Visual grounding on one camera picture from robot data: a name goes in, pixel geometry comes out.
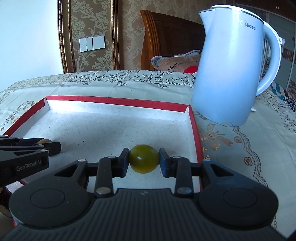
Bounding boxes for beige longan fruit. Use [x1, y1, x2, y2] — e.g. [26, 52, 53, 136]
[37, 139, 52, 144]

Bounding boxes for green tomato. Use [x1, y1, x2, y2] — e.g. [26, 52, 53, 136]
[129, 145, 159, 174]

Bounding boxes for red shallow box tray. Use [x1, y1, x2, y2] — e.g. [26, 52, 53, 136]
[5, 95, 203, 183]

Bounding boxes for white embroidered tablecloth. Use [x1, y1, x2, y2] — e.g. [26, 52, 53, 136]
[1, 70, 295, 236]

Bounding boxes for white electric kettle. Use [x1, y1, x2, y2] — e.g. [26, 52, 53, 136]
[192, 4, 281, 126]

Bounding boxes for patterned pillow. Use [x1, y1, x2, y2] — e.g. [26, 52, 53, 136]
[151, 50, 201, 74]

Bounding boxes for wooden headboard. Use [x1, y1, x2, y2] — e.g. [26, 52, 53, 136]
[140, 9, 205, 71]

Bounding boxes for wardrobe sliding doors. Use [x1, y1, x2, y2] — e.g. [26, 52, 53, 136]
[234, 1, 295, 95]

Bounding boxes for white wall switch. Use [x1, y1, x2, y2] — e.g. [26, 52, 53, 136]
[79, 36, 105, 52]

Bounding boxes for gilded wall frame moulding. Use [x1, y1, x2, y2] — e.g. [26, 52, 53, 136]
[58, 1, 122, 73]

